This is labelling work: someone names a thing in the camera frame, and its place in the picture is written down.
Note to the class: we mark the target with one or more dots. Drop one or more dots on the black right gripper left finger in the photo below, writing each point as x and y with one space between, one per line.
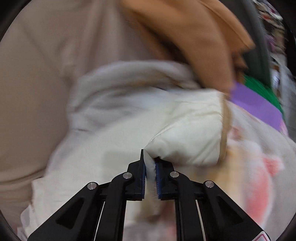
96 212

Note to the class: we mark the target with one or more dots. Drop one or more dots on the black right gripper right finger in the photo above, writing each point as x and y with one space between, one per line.
203 210

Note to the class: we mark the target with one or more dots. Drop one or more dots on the cream quilted jacket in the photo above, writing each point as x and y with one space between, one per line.
194 134

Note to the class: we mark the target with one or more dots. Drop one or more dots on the grey fleece floral blanket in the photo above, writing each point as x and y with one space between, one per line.
116 110

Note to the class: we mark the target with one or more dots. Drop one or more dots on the purple cloth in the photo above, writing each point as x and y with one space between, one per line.
256 105

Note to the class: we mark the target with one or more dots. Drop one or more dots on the green cloth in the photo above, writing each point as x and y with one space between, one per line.
263 90

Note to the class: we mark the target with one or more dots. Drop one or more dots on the beige draped fabric sheet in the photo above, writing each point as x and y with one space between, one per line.
48 46

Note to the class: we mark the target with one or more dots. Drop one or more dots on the orange brown hanging garment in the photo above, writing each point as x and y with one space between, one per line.
204 34

